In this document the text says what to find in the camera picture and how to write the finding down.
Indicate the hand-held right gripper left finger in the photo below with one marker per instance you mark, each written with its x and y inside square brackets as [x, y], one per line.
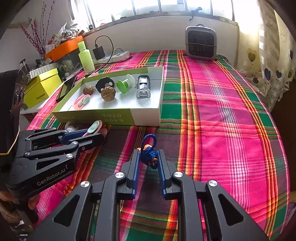
[136, 169]

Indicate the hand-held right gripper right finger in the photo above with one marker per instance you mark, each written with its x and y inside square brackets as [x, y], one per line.
[161, 171]

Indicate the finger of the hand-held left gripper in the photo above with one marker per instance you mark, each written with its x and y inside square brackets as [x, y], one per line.
[90, 141]
[74, 135]

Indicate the pink clip with teal pad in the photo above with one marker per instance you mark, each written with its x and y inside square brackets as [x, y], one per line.
[81, 102]
[93, 127]

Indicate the green and white cardboard box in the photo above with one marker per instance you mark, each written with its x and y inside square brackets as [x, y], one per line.
[111, 114]

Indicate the large walnut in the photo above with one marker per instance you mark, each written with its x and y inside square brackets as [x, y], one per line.
[108, 93]

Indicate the black round case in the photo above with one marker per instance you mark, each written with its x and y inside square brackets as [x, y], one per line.
[103, 82]

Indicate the black device with clear base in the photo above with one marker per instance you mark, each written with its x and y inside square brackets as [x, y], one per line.
[143, 87]

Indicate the person's left hand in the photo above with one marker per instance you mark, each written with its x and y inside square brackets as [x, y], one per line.
[34, 201]

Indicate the small walnut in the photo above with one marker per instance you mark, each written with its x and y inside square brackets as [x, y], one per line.
[88, 90]

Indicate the white side table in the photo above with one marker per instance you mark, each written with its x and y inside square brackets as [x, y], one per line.
[30, 110]

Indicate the yellow box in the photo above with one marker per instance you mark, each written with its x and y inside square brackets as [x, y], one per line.
[41, 92]

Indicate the green and white spool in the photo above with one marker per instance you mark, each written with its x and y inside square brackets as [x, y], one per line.
[122, 85]

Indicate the dark cloth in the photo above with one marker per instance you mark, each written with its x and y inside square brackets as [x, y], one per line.
[9, 111]

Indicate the striped box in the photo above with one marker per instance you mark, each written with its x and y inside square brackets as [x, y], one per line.
[44, 70]

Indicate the glass tank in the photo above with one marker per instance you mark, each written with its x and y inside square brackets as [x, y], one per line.
[69, 59]

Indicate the light green bottle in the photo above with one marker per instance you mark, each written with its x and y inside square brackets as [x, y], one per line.
[86, 59]

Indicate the plaid blanket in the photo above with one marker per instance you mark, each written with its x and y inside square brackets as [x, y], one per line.
[219, 115]

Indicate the black charger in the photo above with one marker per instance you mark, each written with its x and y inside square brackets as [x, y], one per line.
[98, 52]

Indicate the orange box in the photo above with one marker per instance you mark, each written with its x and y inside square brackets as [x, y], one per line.
[64, 47]

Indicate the white power strip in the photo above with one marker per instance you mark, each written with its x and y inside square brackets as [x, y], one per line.
[118, 56]

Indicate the dried flower branches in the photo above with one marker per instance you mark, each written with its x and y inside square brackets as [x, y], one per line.
[34, 39]

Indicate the crumpled plastic bag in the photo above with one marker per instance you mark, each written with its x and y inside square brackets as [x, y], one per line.
[68, 30]

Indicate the grey fan heater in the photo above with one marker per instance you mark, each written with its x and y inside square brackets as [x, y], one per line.
[201, 44]

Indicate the heart print curtain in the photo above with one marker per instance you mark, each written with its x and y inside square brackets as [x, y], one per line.
[268, 58]

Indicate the black window hook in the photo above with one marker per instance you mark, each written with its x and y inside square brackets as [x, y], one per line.
[195, 12]

